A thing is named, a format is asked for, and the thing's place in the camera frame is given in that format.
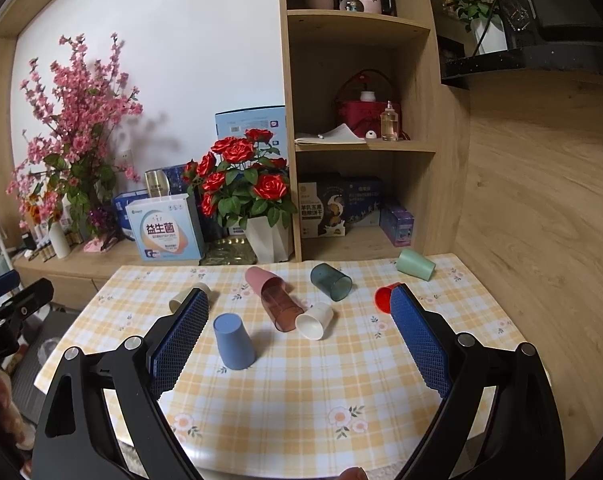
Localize blue cup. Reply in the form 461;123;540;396
212;313;257;370

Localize small glass perfume bottle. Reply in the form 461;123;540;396
381;101;399;142

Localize wooden shelf unit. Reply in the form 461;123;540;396
280;0;469;261

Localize white cup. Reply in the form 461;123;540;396
295;304;334;341

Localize yellow checked tablecloth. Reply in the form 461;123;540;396
59;255;523;479

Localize transparent dark teal cup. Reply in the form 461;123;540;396
310;262;352;302

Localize transparent brown-pink cup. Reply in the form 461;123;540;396
261;286;305;333

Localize pink opaque cup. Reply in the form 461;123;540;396
245;266;286;298

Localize pink blossom branches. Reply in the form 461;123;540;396
6;32;143;237

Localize white faceted vase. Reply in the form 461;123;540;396
245;217;294;263

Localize purple box on shelf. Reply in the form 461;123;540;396
379;205;414;247

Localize red basket on shelf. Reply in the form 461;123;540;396
333;68;401;138

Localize light blue box behind roses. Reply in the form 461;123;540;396
214;105;288;158

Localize white bottle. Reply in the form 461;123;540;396
48;221;71;259

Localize mint green cup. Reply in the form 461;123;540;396
396;248;436;281

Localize papers on shelf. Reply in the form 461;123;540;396
295;124;367;145

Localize green glass tray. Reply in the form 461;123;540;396
199;236;258;266

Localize red cup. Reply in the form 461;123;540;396
374;283;400;314

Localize red rose bouquet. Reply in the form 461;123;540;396
181;128;297;229

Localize beige cup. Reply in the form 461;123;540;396
169;282;211;313

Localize peach rose plant white pot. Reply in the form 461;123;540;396
443;0;507;55

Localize white and dark snack box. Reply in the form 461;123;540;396
298;174;382;240

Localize light blue probiotics box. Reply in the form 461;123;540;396
126;194;206;263

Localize low wooden cabinet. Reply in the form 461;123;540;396
13;240;199;311

